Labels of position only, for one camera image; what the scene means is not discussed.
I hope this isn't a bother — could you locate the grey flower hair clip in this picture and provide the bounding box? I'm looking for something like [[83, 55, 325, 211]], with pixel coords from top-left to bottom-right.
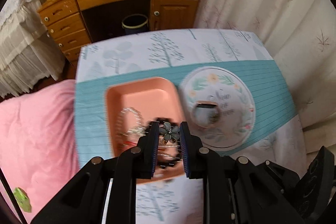
[[159, 122, 180, 144]]

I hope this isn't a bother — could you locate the pink blanket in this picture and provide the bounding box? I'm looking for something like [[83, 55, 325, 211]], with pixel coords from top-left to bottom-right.
[[1, 80, 79, 222]]

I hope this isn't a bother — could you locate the green sticker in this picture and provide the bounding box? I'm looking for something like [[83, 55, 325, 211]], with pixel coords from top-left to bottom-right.
[[13, 187, 32, 213]]

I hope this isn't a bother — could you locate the patterned white teal tablecloth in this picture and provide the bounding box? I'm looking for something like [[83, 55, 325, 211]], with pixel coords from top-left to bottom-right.
[[75, 29, 306, 176]]

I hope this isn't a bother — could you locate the pink plastic tray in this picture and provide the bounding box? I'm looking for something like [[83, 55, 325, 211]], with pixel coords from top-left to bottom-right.
[[106, 77, 185, 181]]

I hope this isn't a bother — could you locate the white lace bed cover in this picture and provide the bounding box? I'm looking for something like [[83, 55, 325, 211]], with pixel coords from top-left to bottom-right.
[[1, 0, 65, 98]]

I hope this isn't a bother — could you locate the dark waste bin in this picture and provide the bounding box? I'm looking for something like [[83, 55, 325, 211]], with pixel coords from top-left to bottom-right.
[[122, 14, 149, 35]]

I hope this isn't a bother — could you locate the white floral curtain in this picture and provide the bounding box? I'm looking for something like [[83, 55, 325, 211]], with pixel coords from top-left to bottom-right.
[[195, 0, 335, 153]]

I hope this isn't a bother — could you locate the white pearl necklace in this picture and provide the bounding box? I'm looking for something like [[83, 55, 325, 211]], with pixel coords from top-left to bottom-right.
[[115, 107, 144, 147]]

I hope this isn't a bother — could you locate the black bead bracelet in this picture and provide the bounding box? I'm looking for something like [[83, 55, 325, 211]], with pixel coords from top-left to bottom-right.
[[154, 117, 184, 169]]

